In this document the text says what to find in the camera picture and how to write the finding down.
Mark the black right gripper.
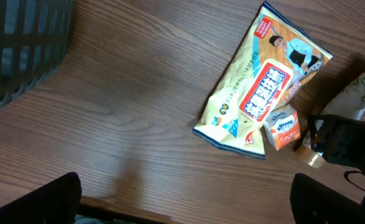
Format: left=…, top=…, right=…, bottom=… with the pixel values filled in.
left=308, top=98, right=365, bottom=172

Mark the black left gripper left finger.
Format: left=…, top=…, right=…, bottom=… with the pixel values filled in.
left=0, top=172, right=82, bottom=224

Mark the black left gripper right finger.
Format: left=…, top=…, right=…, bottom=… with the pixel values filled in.
left=290, top=173, right=365, bottom=224

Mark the white tube gold cap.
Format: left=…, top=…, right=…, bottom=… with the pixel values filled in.
left=296, top=72, right=365, bottom=169

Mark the small orange tissue pack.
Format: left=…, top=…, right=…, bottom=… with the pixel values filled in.
left=264, top=105, right=300, bottom=151

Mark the yellow wet wipes packet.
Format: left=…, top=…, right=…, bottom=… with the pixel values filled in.
left=193, top=1, right=333, bottom=159

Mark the dark grey plastic basket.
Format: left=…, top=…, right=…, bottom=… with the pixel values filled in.
left=0, top=0, right=73, bottom=110

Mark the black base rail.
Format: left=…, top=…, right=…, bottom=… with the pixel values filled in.
left=73, top=203, right=172, bottom=224

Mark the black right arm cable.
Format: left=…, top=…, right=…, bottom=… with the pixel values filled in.
left=343, top=169, right=365, bottom=208

